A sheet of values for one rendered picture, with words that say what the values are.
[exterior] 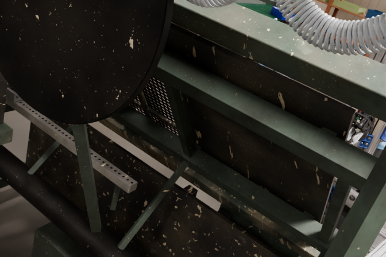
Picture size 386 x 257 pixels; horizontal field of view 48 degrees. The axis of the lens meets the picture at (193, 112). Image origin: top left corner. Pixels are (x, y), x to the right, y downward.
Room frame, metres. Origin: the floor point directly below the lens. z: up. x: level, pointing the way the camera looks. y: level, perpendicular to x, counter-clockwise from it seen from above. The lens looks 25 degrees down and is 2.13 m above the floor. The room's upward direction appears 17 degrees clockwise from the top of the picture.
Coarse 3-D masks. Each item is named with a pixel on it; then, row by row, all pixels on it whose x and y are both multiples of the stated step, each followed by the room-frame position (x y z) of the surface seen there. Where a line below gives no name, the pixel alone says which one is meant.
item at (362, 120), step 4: (356, 112) 1.88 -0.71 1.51; (360, 112) 1.87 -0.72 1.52; (364, 112) 1.86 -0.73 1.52; (356, 116) 1.88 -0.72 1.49; (360, 116) 1.87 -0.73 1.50; (364, 116) 1.85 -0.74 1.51; (368, 116) 1.86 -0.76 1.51; (356, 120) 1.86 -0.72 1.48; (360, 120) 1.86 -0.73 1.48; (364, 120) 1.84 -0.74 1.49; (368, 120) 1.83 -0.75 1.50; (356, 124) 1.85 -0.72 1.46; (360, 124) 1.83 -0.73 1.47; (364, 124) 1.84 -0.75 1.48; (368, 124) 1.86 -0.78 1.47; (356, 128) 1.89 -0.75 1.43; (360, 128) 1.87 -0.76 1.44; (364, 128) 1.83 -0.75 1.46; (368, 128) 1.86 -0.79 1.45
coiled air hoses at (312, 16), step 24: (192, 0) 1.01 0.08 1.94; (216, 0) 0.98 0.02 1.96; (288, 0) 0.89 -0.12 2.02; (312, 24) 0.92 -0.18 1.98; (336, 24) 0.85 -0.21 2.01; (360, 24) 0.83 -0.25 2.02; (384, 24) 0.85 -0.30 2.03; (336, 48) 0.84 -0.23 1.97; (360, 48) 0.86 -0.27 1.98; (384, 48) 0.82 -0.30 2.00
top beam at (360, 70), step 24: (192, 24) 1.38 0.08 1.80; (216, 24) 1.31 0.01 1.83; (240, 24) 1.29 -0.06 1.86; (264, 24) 1.29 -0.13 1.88; (240, 48) 1.30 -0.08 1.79; (264, 48) 1.23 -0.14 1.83; (288, 48) 1.20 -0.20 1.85; (312, 48) 1.20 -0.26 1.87; (288, 72) 1.22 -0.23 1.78; (312, 72) 1.16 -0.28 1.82; (336, 72) 1.12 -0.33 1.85; (360, 72) 1.12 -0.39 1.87; (384, 72) 1.12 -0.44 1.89; (336, 96) 1.16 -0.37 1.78; (360, 96) 1.10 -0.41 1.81; (384, 96) 1.06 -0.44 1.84; (384, 120) 1.09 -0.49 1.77
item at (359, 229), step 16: (80, 128) 1.32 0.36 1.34; (80, 144) 1.34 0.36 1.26; (80, 160) 1.37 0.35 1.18; (384, 160) 0.69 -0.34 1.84; (176, 176) 1.72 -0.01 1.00; (368, 176) 0.70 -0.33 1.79; (384, 176) 0.67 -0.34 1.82; (160, 192) 1.66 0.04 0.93; (368, 192) 0.67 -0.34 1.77; (384, 192) 0.66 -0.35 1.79; (96, 208) 1.47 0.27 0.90; (112, 208) 1.57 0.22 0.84; (352, 208) 0.68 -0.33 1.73; (368, 208) 0.65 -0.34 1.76; (384, 208) 0.66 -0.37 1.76; (96, 224) 1.50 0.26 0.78; (352, 224) 0.66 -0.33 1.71; (368, 224) 0.65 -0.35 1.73; (128, 240) 1.49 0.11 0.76; (336, 240) 0.67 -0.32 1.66; (352, 240) 0.64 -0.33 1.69; (368, 240) 0.65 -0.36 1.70; (320, 256) 1.42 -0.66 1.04; (336, 256) 0.65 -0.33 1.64; (352, 256) 0.64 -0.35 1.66
